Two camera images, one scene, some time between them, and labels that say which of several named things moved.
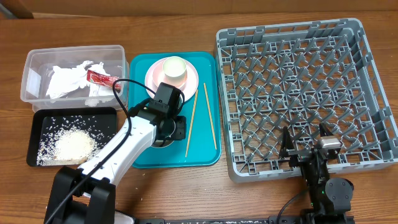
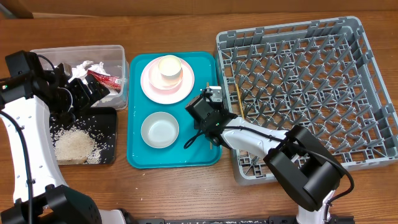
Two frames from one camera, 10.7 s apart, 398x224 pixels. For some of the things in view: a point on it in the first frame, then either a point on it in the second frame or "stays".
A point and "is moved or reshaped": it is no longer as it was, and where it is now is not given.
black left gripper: x=181 y=130 -> x=76 y=85
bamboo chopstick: x=210 y=116 is moved or reshaped
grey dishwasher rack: x=299 y=76 stays
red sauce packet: x=103 y=79 stays
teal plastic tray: x=201 y=147 stays
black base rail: x=270 y=219 stays
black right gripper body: x=301 y=155 -> x=201 y=126
